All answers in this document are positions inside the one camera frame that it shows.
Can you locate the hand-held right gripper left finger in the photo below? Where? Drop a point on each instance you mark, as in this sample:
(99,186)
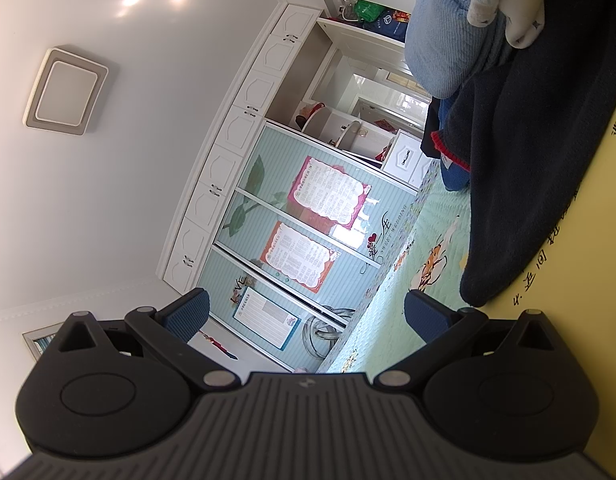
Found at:
(188,315)

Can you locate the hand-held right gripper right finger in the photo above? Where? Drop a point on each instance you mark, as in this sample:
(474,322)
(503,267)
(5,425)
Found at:
(422,320)

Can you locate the red hanging ornament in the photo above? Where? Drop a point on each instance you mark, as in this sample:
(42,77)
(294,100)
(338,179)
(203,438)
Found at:
(220,347)

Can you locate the quilted bee-print bedspread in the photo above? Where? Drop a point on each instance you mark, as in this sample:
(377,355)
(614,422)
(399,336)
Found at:
(422,240)

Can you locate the white wardrobe with sliding doors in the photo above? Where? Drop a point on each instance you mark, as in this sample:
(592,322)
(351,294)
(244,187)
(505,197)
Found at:
(223,170)

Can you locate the white drawer cabinet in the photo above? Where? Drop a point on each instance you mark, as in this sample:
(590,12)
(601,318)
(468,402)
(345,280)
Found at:
(407,157)

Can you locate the yellow sheet with writing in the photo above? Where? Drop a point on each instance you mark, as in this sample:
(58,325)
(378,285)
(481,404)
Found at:
(587,285)

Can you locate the dark navy garment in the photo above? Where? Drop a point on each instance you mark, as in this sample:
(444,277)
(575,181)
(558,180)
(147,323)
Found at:
(527,160)

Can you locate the square ceiling lamp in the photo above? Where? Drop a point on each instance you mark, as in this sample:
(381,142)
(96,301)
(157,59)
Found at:
(65,90)

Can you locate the light blue knit sweater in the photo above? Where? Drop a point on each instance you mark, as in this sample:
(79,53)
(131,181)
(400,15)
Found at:
(447,35)

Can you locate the blue bag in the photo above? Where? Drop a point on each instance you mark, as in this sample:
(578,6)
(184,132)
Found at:
(395,25)

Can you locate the green bag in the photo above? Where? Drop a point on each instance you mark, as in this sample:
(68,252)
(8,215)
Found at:
(368,10)

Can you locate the white star-print cloth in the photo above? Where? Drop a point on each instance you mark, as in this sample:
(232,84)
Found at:
(530,5)

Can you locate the blue-bordered wall poster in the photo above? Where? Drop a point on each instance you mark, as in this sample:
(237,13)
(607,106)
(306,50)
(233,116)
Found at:
(265,317)

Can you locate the orange-bordered wall poster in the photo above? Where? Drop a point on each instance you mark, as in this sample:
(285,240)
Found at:
(298,252)

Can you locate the pink-bordered wall poster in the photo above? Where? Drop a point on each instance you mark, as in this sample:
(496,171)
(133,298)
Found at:
(330,192)

